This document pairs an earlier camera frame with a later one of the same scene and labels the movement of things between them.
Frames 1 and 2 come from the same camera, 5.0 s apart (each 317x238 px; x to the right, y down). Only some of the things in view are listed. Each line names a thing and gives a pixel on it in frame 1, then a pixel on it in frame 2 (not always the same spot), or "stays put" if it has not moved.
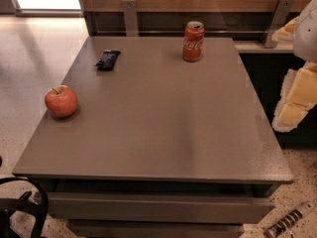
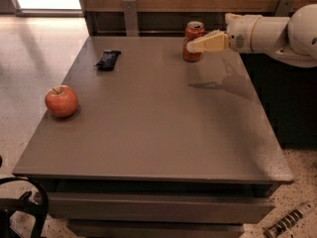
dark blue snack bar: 108,60 stays put
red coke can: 193,37 stays put
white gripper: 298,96 -> 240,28
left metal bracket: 131,24 stays put
